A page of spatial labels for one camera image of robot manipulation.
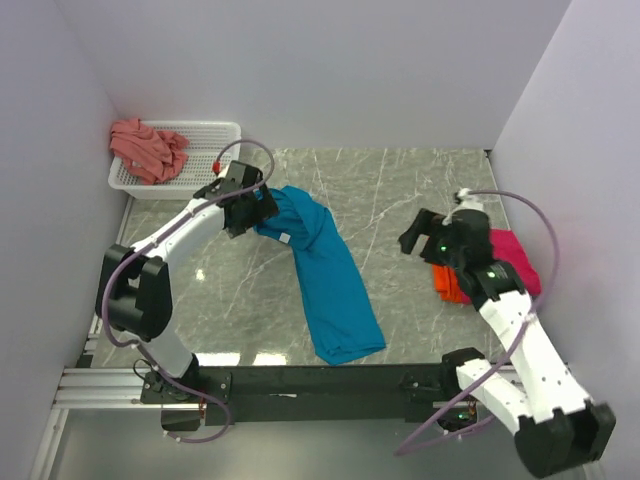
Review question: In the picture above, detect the orange folded t shirt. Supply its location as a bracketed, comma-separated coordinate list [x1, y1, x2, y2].
[432, 265, 468, 304]

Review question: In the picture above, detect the white plastic basket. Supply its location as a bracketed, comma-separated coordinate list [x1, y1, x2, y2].
[108, 120, 242, 200]

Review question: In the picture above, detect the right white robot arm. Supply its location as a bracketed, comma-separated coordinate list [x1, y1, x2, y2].
[399, 207, 616, 479]

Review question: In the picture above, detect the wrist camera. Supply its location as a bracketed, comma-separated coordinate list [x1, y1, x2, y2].
[445, 188, 485, 223]
[212, 161, 240, 181]

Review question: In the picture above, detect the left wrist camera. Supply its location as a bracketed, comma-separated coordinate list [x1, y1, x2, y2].
[212, 161, 240, 181]

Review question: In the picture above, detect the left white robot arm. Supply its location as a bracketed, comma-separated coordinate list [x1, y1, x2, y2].
[96, 161, 278, 402]

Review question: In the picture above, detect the black base beam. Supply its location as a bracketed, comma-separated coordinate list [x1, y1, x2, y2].
[139, 363, 481, 432]

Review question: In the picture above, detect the blue t shirt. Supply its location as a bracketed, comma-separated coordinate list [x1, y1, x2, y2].
[254, 186, 386, 366]

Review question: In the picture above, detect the salmon crumpled t shirt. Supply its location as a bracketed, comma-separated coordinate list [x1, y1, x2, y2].
[109, 118, 189, 185]

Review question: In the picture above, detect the aluminium rail frame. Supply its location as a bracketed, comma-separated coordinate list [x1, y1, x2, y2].
[52, 314, 526, 414]

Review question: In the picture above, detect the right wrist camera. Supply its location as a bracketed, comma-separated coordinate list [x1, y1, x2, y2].
[445, 188, 485, 223]

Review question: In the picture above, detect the pink folded t shirt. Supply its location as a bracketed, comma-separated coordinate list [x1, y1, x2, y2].
[455, 228, 542, 308]

